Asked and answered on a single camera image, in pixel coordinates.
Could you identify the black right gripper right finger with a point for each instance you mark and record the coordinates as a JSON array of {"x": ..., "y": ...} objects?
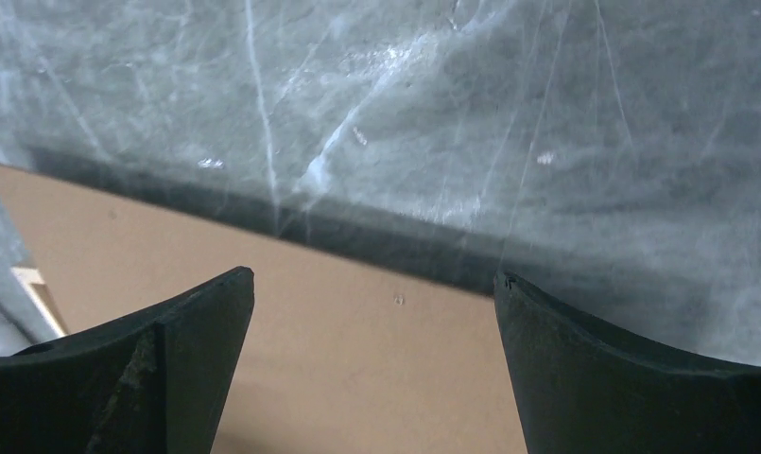
[{"x": 584, "y": 385}]

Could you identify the brown fibreboard backing board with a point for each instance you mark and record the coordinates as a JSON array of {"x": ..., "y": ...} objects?
[{"x": 340, "y": 357}]

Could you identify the light wooden picture frame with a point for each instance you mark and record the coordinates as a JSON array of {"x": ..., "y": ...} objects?
[{"x": 33, "y": 284}]

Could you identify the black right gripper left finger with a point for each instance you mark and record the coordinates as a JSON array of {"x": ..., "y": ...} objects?
[{"x": 153, "y": 381}]

